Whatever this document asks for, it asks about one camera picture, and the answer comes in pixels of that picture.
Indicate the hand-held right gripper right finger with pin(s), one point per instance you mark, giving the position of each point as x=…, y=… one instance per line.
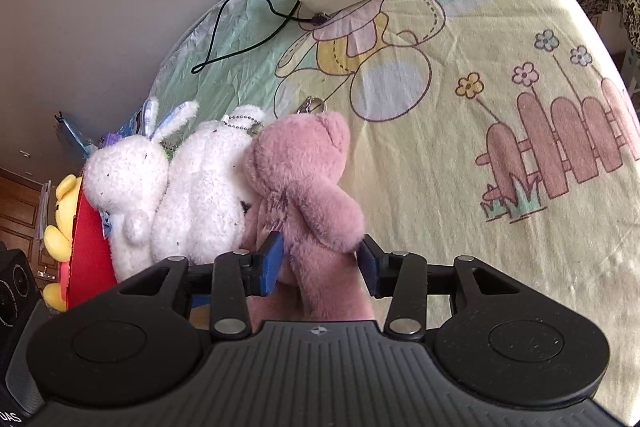
x=370, y=264

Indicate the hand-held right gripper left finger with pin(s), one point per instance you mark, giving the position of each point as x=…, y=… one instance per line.
x=267, y=264

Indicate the red cardboard box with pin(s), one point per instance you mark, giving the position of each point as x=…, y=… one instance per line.
x=90, y=252

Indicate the pink plush bear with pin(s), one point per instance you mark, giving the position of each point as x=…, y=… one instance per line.
x=305, y=187

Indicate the large white plush toy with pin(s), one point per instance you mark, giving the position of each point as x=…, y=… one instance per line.
x=205, y=187

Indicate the white plush rabbit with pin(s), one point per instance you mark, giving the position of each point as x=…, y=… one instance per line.
x=127, y=177

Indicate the yellow plush bear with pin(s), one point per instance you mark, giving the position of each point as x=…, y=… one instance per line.
x=59, y=242

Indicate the wooden cabinet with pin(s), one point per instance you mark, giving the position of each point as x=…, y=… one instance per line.
x=15, y=217

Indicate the printed bedsheet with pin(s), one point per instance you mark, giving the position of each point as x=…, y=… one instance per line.
x=450, y=217

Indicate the blue card with binder clips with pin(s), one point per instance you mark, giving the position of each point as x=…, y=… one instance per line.
x=75, y=137

